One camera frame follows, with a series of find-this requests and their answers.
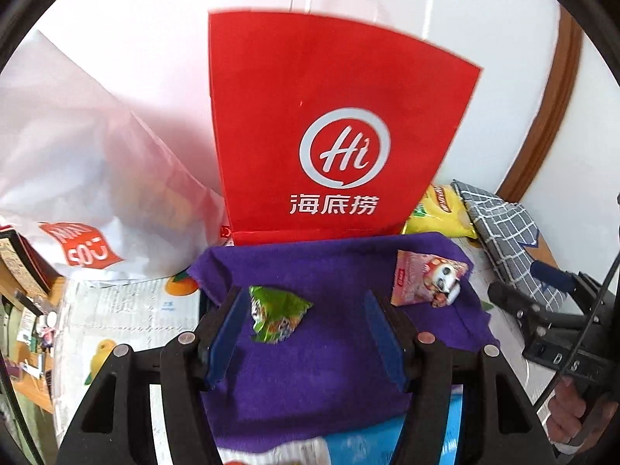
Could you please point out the pink cartoon snack packet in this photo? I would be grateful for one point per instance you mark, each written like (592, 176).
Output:
(416, 276)

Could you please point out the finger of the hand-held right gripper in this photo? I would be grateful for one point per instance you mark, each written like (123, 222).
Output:
(552, 275)
(513, 302)

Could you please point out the white plastic bag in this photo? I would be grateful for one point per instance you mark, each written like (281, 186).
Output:
(87, 155)

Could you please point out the blue tissue pack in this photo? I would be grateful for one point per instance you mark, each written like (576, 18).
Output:
(361, 445)

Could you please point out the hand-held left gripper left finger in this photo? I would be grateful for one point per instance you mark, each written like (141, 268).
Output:
(225, 341)

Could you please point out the brown wooden door frame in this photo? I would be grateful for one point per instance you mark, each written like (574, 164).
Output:
(552, 106)

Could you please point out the fruit print tablecloth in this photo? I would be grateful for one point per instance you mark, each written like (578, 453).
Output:
(131, 310)

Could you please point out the yellow chip bag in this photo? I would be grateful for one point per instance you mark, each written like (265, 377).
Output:
(436, 218)

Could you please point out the green snack packet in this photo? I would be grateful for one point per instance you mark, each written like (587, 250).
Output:
(276, 315)

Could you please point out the brown patterned box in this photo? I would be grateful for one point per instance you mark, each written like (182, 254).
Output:
(19, 256)

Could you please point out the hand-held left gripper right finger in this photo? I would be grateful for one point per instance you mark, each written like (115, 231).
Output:
(382, 341)

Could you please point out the purple towel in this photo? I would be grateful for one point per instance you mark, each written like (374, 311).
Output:
(329, 373)

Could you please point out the grey checkered cloth case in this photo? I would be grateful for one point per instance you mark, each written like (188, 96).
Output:
(503, 232)

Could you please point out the red paper bag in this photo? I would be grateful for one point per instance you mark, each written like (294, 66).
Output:
(339, 106)

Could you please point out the person's right hand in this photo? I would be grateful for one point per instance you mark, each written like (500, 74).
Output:
(566, 409)

